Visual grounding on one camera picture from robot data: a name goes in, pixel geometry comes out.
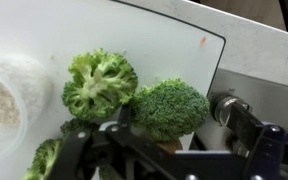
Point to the GE cooktop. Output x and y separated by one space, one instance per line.
267 95

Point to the round-headed broccoli floret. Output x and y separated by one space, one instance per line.
170 106

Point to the small broccoli floret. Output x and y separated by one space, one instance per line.
44 156

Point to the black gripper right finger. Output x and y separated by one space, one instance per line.
265 146

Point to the broccoli floret with pale stalk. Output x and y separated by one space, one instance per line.
97 83

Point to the clear plastic container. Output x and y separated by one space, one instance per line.
4 106

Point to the white cutting board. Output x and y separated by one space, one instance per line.
150 43

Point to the metal stove knob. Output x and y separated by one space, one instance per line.
219 108

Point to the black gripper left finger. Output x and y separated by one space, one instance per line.
80 150

